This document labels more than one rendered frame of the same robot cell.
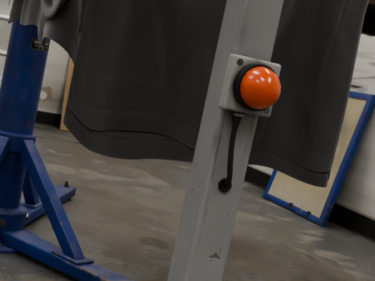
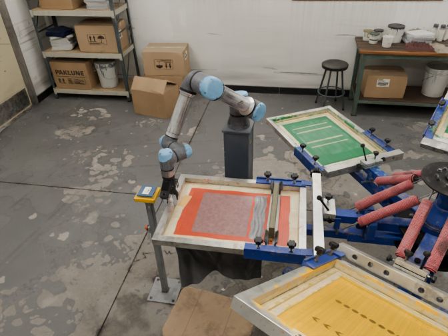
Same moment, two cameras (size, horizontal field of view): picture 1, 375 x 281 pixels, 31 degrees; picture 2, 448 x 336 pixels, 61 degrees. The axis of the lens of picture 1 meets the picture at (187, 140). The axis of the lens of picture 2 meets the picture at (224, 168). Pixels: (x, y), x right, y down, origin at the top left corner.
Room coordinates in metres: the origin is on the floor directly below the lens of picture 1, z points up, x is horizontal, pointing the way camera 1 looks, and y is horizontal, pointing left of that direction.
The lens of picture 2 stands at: (2.13, -1.24, 2.42)
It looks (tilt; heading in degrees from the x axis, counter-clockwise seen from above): 35 degrees down; 127
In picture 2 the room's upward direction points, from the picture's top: 2 degrees counter-clockwise
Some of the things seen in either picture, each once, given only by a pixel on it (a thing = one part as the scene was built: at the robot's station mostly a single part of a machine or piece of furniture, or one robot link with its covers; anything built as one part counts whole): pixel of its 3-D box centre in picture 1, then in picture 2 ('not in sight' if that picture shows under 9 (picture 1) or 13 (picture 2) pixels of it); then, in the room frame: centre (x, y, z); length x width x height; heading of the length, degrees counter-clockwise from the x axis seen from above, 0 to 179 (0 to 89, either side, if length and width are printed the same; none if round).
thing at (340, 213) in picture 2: not in sight; (339, 215); (1.72, 0.34, 1.02); 0.17 x 0.06 x 0.05; 25
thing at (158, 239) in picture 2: not in sight; (235, 212); (1.21, 0.10, 0.97); 0.79 x 0.58 x 0.04; 25
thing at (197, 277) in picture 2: not in sight; (220, 267); (1.25, -0.11, 0.74); 0.46 x 0.04 x 0.42; 25
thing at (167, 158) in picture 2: not in sight; (167, 159); (0.87, -0.04, 1.28); 0.09 x 0.08 x 0.11; 75
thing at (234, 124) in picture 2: not in sight; (238, 118); (0.90, 0.61, 1.25); 0.15 x 0.15 x 0.10
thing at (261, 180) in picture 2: not in sight; (280, 185); (1.31, 0.45, 0.98); 0.30 x 0.05 x 0.07; 25
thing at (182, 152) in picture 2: not in sight; (179, 151); (0.87, 0.06, 1.28); 0.11 x 0.11 x 0.08; 75
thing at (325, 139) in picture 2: not in sight; (337, 136); (1.42, 1.07, 1.05); 1.08 x 0.61 x 0.23; 145
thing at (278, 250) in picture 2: not in sight; (274, 253); (1.55, -0.05, 0.98); 0.30 x 0.05 x 0.07; 25
